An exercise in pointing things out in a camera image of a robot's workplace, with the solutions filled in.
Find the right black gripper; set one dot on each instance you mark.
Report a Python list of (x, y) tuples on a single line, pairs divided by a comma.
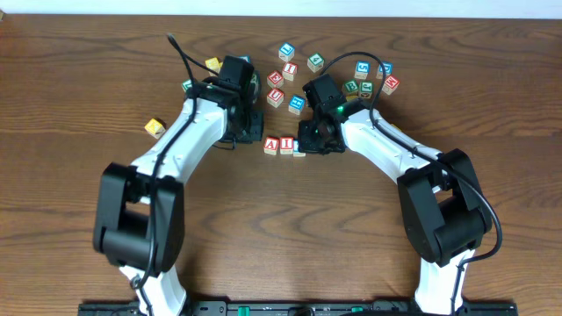
[(306, 145)]

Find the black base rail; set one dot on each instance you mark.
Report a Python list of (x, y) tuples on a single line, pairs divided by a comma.
[(221, 308)]

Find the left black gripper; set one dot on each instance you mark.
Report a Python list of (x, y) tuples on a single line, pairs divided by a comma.
[(256, 132)]

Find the green L block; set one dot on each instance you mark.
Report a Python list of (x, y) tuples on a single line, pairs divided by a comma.
[(187, 85)]

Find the red U block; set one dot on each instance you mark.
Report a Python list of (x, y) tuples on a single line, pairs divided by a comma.
[(275, 97)]

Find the yellow block top left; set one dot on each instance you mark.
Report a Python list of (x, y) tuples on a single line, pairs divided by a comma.
[(214, 65)]

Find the blue 2 block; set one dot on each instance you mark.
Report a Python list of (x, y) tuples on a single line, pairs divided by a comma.
[(296, 150)]

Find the green 4 block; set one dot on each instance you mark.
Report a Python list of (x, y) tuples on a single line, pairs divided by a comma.
[(315, 62)]

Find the blue D block right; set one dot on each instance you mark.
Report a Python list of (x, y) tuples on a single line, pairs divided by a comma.
[(384, 70)]

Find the yellow block lower left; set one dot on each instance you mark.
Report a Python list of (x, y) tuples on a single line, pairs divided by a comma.
[(155, 127)]

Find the blue L block top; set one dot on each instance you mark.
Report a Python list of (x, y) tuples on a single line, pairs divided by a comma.
[(286, 52)]

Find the red M block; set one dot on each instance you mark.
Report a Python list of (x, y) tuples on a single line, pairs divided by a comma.
[(390, 85)]

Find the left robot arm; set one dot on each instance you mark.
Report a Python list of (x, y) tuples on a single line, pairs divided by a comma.
[(139, 223)]

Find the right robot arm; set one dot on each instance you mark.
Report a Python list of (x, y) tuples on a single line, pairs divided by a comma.
[(446, 217)]

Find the red A block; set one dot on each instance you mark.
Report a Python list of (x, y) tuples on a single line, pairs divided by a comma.
[(271, 145)]

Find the blue H block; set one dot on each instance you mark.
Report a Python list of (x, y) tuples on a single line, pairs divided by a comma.
[(296, 104)]

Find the red E block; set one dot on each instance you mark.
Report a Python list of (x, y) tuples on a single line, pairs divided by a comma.
[(275, 80)]

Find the blue 5 block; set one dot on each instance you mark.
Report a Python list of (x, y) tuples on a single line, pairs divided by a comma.
[(362, 70)]

